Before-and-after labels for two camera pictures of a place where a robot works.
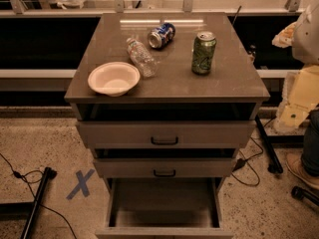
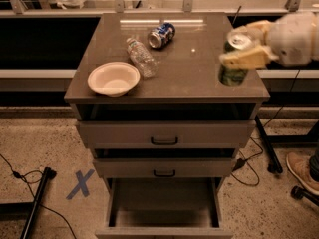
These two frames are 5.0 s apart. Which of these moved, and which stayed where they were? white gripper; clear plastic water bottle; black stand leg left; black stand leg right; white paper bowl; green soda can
Moved: green soda can; white gripper
Stayed: black stand leg left; clear plastic water bottle; white paper bowl; black stand leg right
